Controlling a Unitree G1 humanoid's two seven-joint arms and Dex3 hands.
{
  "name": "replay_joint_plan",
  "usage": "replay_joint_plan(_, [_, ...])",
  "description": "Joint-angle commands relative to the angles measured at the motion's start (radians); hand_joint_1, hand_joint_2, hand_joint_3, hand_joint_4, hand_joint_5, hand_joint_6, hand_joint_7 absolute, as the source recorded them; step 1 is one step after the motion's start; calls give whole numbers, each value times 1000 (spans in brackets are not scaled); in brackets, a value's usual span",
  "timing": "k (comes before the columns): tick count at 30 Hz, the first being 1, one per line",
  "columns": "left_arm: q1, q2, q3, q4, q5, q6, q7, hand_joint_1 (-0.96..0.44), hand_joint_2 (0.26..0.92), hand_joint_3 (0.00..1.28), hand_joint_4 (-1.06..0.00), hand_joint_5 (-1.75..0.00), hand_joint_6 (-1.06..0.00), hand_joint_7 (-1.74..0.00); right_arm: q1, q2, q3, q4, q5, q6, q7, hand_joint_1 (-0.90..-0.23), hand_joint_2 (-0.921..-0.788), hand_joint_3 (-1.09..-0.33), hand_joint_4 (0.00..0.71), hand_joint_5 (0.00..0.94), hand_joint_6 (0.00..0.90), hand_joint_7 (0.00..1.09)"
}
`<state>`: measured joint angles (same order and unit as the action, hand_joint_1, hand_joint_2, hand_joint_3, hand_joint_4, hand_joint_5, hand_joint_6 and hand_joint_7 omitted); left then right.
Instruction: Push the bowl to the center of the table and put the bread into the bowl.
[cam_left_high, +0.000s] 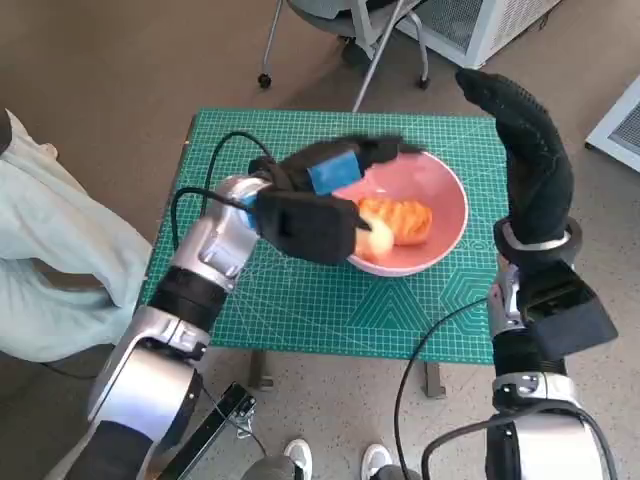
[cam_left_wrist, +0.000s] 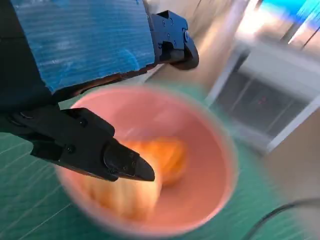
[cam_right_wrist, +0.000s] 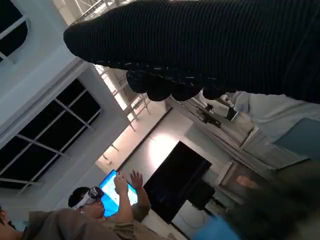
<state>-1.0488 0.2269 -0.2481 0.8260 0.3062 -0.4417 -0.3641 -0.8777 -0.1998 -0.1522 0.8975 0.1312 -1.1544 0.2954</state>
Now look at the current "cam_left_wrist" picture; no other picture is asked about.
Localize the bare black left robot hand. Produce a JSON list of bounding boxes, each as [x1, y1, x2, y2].
[[0, 0, 200, 183]]

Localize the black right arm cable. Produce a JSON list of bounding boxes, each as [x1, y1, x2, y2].
[[243, 196, 320, 240]]

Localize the long orange toy bread loaf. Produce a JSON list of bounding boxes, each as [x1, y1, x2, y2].
[[91, 174, 163, 222]]

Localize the pink bowl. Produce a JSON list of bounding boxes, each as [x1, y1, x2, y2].
[[53, 83, 238, 240]]

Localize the green cutting mat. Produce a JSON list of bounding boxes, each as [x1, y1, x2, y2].
[[0, 83, 320, 240]]

